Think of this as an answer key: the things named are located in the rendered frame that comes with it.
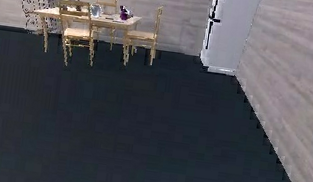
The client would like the dark brown bottle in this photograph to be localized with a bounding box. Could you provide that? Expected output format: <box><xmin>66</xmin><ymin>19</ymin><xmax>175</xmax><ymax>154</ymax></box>
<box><xmin>74</xmin><ymin>0</ymin><xmax>84</xmax><ymax>13</ymax></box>

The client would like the purple vase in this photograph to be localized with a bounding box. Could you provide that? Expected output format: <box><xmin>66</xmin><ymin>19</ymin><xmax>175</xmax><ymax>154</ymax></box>
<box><xmin>117</xmin><ymin>5</ymin><xmax>131</xmax><ymax>22</ymax></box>

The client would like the white fridge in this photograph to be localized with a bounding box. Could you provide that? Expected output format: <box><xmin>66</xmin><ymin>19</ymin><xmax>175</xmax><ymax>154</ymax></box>
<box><xmin>197</xmin><ymin>0</ymin><xmax>262</xmax><ymax>79</ymax></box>

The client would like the light wooden chair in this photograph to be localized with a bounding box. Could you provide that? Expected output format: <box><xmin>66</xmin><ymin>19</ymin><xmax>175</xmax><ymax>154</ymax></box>
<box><xmin>121</xmin><ymin>2</ymin><xmax>164</xmax><ymax>68</ymax></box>
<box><xmin>89</xmin><ymin>0</ymin><xmax>121</xmax><ymax>52</ymax></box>
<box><xmin>49</xmin><ymin>0</ymin><xmax>102</xmax><ymax>70</ymax></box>

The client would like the black fridge handle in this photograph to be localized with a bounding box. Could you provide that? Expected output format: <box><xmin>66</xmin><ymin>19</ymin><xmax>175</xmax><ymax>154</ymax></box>
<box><xmin>207</xmin><ymin>0</ymin><xmax>225</xmax><ymax>24</ymax></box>
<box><xmin>204</xmin><ymin>20</ymin><xmax>214</xmax><ymax>51</ymax></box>

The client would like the light wooden dining table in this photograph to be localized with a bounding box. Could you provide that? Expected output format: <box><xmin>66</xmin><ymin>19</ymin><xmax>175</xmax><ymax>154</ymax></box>
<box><xmin>27</xmin><ymin>2</ymin><xmax>143</xmax><ymax>68</ymax></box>

